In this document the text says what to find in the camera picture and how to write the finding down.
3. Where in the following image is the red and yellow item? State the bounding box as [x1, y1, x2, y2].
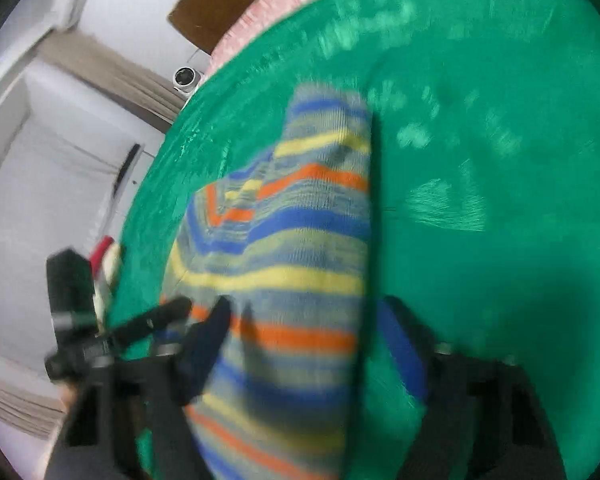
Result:
[89, 235, 125, 313]

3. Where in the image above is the small white fan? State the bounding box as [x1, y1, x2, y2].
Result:
[172, 66, 204, 96]

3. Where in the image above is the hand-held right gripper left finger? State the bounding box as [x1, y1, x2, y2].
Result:
[45, 296, 233, 480]

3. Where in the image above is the green plush blanket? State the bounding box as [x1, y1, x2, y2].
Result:
[102, 0, 600, 480]

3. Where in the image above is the striped knit sweater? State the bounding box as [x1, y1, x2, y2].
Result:
[161, 82, 376, 480]

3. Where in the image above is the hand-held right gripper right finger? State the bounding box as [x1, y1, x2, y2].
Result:
[377, 296, 567, 480]

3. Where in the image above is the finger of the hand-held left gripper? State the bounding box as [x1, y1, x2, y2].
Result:
[105, 296, 193, 348]

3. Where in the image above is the wooden headboard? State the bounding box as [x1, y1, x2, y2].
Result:
[167, 0, 301, 56]

